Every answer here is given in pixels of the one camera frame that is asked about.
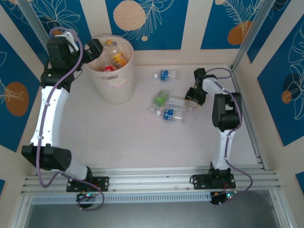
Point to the grey metal sheet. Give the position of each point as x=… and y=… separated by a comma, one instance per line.
x=152, y=216

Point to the small clear plastic container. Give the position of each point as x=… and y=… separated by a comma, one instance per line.
x=151, y=109

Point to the yellow label orange juice bottle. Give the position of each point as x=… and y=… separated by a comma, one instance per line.
x=118, y=58

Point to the green label clear bottle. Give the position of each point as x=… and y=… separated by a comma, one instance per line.
x=160, y=99

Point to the blue label water bottle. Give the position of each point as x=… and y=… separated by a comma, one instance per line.
x=168, y=114
x=164, y=74

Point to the aluminium frame post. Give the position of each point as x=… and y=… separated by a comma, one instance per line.
x=32, y=14
x=256, y=23

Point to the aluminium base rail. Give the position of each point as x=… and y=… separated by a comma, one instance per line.
x=152, y=180

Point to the aluminium side rail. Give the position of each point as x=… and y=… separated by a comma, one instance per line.
x=255, y=147

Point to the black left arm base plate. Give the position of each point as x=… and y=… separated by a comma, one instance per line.
x=102, y=183

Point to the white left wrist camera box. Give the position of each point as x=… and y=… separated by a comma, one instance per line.
x=71, y=39

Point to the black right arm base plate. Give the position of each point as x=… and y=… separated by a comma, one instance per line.
x=199, y=181

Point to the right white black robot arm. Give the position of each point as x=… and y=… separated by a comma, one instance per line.
x=226, y=114

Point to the red label bottle red cap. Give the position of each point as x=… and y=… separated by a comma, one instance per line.
x=109, y=69

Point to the clear square plastic bottle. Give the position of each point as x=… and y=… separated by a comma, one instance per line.
x=175, y=102

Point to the beige plastic waste bin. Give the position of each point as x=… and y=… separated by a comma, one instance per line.
x=118, y=90

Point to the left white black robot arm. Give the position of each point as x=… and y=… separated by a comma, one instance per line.
x=50, y=118

